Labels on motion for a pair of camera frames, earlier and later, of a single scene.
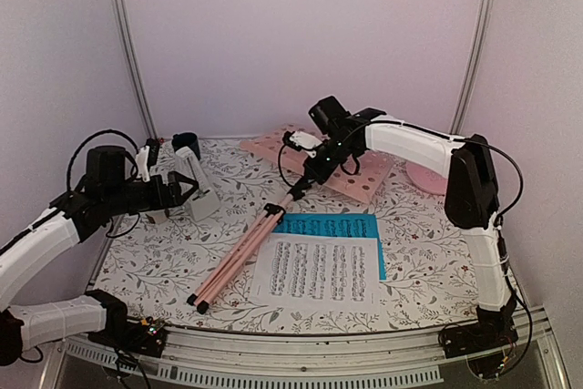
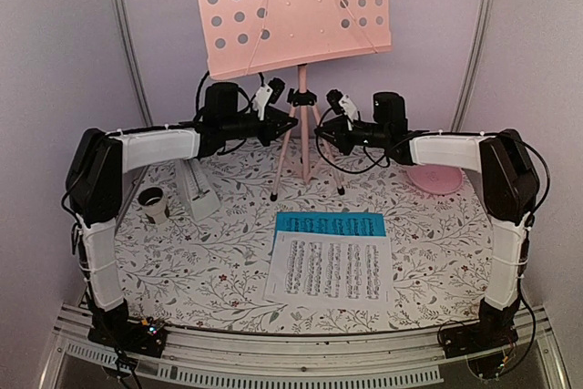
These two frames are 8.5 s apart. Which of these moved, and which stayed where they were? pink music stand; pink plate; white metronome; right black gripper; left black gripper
Moved: left black gripper; pink music stand; right black gripper
Stayed: white metronome; pink plate
